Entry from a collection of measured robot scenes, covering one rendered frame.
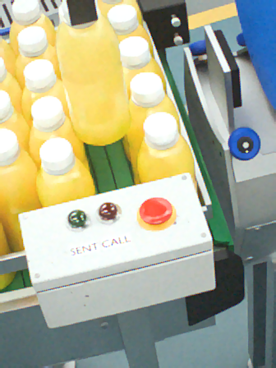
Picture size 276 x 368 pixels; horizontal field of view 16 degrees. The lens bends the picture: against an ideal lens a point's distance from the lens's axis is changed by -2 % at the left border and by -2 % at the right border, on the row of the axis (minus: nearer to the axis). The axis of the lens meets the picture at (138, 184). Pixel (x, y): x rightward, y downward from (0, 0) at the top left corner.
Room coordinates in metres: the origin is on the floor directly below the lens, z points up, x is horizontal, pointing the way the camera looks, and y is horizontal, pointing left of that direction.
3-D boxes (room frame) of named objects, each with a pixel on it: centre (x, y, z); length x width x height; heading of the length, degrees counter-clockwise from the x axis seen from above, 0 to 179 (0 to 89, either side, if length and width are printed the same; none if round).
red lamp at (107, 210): (0.69, 0.04, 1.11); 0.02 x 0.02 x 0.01
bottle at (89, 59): (0.84, 0.03, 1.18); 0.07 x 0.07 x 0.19
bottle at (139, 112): (0.88, -0.03, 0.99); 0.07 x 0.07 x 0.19
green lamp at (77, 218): (0.69, 0.07, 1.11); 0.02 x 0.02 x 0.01
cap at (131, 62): (0.95, -0.02, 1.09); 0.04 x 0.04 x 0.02
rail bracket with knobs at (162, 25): (1.17, -0.08, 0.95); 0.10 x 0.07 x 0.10; 5
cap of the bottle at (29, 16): (1.08, 0.11, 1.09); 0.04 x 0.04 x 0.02
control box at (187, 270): (0.67, 0.04, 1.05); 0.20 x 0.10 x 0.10; 95
